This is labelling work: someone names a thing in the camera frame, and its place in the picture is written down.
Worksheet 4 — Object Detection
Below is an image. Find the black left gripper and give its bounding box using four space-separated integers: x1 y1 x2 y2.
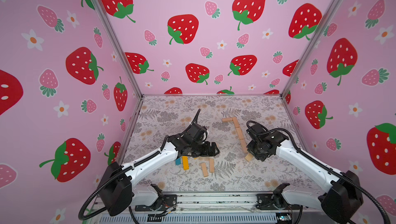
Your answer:
189 141 221 157

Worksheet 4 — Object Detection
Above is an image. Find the natural wooden block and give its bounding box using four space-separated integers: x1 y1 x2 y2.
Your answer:
222 117 233 123
236 127 244 140
240 139 248 153
245 153 254 162
200 163 209 178
209 159 215 173
232 117 240 129

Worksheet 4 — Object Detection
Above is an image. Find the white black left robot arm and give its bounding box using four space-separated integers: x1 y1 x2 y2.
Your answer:
98 134 220 216

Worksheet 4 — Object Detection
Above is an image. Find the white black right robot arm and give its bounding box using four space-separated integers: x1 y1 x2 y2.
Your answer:
247 135 364 224

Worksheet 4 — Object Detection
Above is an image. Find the long yellow wooden block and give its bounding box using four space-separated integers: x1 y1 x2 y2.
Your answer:
181 156 189 170

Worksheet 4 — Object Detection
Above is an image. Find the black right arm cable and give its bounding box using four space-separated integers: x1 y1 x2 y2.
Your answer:
245 120 392 224

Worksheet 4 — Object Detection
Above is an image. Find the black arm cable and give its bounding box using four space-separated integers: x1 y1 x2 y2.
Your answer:
78 108 202 222
245 120 392 224

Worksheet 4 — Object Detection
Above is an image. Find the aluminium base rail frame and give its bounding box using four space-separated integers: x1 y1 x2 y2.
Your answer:
83 189 350 224

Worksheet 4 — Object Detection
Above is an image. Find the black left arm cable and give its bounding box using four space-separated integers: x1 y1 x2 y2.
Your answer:
78 108 202 222

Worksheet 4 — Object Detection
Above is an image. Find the aluminium corner post right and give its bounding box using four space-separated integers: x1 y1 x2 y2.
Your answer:
280 0 343 100

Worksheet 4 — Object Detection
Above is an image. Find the aluminium corner post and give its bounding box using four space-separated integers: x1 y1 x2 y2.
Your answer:
280 0 343 100
91 0 143 100

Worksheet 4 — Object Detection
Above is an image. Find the aluminium corner post left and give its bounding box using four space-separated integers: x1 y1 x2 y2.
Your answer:
91 0 143 100

